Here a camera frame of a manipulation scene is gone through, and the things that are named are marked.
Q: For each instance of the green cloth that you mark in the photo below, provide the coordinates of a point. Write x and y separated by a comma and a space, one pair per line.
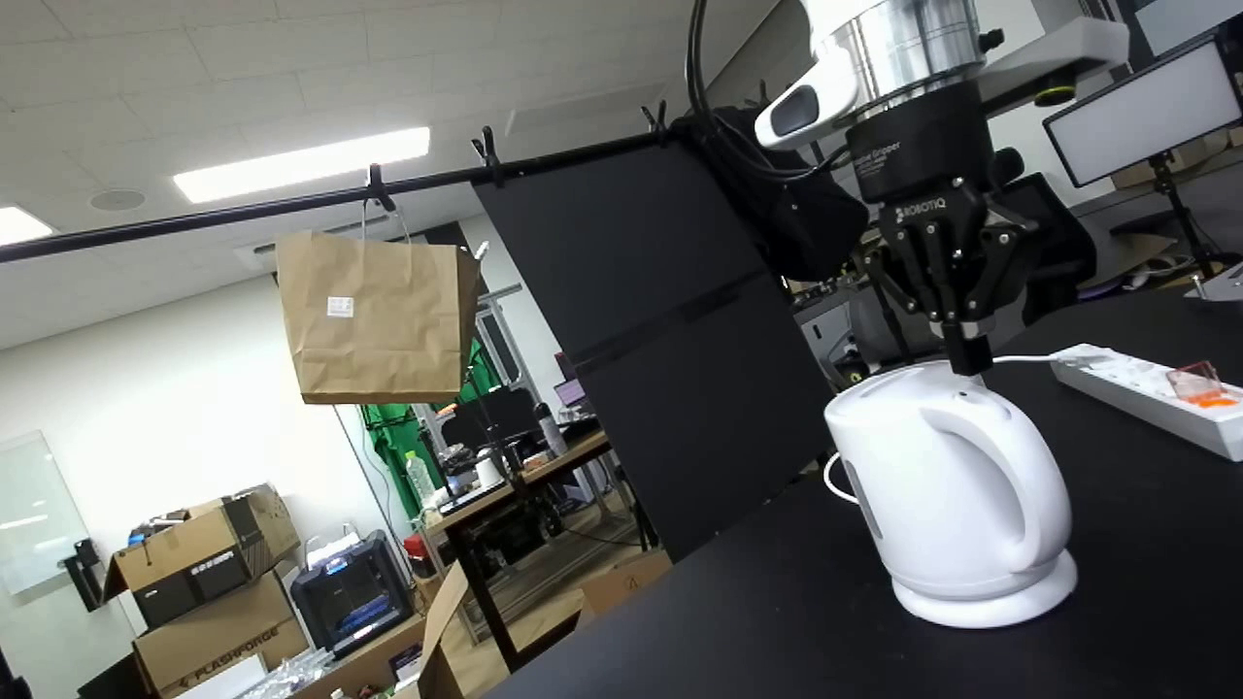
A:
395, 449

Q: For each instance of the brown paper bag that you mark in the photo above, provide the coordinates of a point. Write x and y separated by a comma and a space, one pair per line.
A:
374, 323

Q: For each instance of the black backdrop crossbar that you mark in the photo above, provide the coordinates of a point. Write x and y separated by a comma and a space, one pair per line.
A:
195, 218

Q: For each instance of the black backdrop panel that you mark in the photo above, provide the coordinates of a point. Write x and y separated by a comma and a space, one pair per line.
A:
647, 353

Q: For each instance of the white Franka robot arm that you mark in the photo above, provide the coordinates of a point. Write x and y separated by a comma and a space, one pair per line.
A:
1051, 46

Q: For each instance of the white multi-socket power strip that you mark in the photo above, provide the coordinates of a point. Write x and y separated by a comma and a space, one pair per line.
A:
1138, 392

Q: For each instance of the cardboard box with black tape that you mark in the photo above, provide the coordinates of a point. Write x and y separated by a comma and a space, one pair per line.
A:
195, 557

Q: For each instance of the large computer monitor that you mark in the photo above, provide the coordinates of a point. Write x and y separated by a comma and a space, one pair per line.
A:
1150, 111

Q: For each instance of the wooden top desk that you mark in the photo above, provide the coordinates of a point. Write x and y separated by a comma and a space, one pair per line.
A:
566, 462

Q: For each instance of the open flap cardboard box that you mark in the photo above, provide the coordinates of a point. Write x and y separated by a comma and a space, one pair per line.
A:
427, 644

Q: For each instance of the black 3D printer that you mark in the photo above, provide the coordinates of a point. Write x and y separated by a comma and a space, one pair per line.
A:
349, 601

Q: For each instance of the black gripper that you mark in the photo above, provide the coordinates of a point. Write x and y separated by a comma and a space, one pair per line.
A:
913, 157

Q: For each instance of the plain large cardboard box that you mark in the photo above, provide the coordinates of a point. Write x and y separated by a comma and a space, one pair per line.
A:
216, 644

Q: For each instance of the rectangular ceiling light panel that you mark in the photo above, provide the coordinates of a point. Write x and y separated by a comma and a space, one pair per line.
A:
22, 226
303, 164

